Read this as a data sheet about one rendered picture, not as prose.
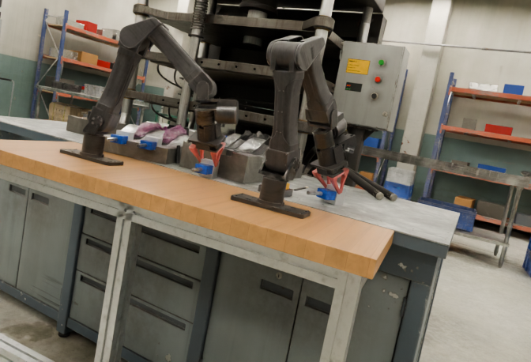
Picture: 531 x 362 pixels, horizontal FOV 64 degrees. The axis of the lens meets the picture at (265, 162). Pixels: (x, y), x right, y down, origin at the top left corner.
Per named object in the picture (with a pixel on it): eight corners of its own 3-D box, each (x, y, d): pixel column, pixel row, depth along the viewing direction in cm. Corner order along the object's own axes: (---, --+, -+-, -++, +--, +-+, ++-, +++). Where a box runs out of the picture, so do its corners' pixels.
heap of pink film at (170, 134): (171, 145, 158) (175, 123, 157) (127, 135, 160) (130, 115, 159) (195, 143, 183) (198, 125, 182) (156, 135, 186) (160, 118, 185)
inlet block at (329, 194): (311, 203, 124) (314, 185, 123) (300, 199, 128) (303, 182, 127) (343, 205, 131) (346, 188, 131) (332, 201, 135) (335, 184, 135)
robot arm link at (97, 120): (116, 117, 134) (99, 114, 134) (103, 116, 125) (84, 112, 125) (113, 137, 134) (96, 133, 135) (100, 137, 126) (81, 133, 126)
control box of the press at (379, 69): (338, 345, 209) (404, 43, 195) (283, 322, 223) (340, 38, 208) (351, 329, 229) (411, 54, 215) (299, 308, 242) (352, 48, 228)
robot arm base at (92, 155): (79, 127, 137) (62, 126, 130) (129, 139, 129) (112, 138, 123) (76, 152, 138) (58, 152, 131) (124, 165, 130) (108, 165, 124)
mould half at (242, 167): (242, 183, 137) (250, 142, 135) (178, 166, 148) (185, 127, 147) (301, 178, 181) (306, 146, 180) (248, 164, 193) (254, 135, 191)
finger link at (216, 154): (207, 157, 140) (205, 133, 135) (227, 162, 138) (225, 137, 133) (197, 168, 135) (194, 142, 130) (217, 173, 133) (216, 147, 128)
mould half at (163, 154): (165, 164, 146) (171, 133, 145) (96, 149, 150) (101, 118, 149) (209, 156, 195) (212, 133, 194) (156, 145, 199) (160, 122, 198)
